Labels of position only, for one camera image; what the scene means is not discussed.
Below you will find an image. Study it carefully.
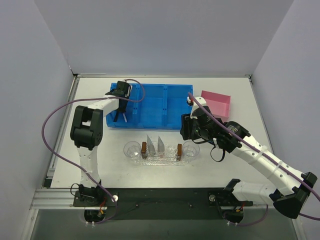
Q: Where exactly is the clear plastic cup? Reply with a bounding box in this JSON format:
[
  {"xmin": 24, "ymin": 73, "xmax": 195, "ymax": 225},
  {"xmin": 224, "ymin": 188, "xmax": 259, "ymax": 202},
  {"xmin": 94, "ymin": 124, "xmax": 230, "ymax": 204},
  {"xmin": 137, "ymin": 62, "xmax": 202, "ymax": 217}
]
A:
[
  {"xmin": 123, "ymin": 141, "xmax": 141, "ymax": 159},
  {"xmin": 182, "ymin": 141, "xmax": 200, "ymax": 158}
]

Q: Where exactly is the pink plastic box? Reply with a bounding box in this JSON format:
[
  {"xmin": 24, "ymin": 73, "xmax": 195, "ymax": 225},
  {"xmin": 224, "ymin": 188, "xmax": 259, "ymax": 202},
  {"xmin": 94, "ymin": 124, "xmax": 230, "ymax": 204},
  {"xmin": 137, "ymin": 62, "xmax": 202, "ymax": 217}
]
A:
[{"xmin": 201, "ymin": 90, "xmax": 231, "ymax": 119}]

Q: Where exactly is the clear textured oval tray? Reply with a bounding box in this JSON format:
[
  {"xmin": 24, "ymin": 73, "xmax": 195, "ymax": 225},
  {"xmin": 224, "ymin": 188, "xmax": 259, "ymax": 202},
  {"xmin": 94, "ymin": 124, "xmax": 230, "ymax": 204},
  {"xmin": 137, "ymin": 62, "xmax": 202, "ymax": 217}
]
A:
[{"xmin": 131, "ymin": 143, "xmax": 198, "ymax": 167}]

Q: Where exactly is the black toothbrush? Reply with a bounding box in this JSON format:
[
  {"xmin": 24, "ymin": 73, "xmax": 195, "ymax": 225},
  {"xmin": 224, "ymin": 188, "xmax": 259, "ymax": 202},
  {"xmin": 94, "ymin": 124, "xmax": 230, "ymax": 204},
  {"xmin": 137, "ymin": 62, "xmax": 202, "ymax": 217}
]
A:
[{"xmin": 113, "ymin": 111, "xmax": 120, "ymax": 123}]

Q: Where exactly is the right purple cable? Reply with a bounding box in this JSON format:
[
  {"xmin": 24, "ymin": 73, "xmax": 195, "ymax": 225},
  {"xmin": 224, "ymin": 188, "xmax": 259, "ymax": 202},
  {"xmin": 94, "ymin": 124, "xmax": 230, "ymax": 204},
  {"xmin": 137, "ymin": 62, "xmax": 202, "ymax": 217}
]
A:
[{"xmin": 187, "ymin": 92, "xmax": 320, "ymax": 227}]

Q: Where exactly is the aluminium rail frame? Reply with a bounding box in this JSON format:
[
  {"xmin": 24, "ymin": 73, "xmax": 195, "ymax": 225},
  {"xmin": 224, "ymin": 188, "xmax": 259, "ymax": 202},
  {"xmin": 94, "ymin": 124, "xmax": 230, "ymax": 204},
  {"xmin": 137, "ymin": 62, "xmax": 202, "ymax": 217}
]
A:
[{"xmin": 30, "ymin": 188, "xmax": 74, "ymax": 210}]

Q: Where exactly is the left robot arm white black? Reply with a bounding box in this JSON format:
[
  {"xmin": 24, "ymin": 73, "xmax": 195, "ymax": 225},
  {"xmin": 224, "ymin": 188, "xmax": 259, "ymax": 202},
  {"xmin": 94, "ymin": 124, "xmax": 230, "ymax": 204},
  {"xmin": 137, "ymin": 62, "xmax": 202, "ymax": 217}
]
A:
[{"xmin": 70, "ymin": 81, "xmax": 131, "ymax": 206}]

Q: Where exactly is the clear holder with brown ends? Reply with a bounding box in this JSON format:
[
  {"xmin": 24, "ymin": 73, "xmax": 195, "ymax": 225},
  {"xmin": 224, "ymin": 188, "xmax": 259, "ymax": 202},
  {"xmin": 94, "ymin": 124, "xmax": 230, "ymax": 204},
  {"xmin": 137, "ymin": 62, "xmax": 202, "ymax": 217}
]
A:
[{"xmin": 140, "ymin": 141, "xmax": 183, "ymax": 162}]

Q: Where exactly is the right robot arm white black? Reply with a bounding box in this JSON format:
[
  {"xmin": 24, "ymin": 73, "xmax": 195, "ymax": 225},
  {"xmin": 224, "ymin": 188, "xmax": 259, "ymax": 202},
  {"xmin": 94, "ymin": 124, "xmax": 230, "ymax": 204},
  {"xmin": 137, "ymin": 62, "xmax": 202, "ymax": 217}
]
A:
[{"xmin": 180, "ymin": 106, "xmax": 318, "ymax": 219}]

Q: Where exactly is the blue three-compartment bin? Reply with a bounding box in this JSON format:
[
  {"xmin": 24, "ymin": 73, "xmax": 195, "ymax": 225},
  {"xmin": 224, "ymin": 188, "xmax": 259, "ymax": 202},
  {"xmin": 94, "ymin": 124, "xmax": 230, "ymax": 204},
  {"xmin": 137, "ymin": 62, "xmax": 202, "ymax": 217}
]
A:
[{"xmin": 106, "ymin": 83, "xmax": 193, "ymax": 130}]

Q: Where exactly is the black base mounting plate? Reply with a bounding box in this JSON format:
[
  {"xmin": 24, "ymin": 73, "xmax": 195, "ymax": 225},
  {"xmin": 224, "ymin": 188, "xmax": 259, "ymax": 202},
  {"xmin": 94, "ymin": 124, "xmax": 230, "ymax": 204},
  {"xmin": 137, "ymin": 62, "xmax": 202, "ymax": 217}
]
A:
[{"xmin": 73, "ymin": 187, "xmax": 253, "ymax": 223}]

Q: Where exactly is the red-capped toothpaste tube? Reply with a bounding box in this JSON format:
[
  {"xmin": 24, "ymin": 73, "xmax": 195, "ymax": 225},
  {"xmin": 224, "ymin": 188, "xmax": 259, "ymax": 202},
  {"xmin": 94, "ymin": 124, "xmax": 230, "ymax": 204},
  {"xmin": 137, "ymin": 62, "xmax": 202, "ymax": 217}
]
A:
[{"xmin": 157, "ymin": 136, "xmax": 165, "ymax": 154}]

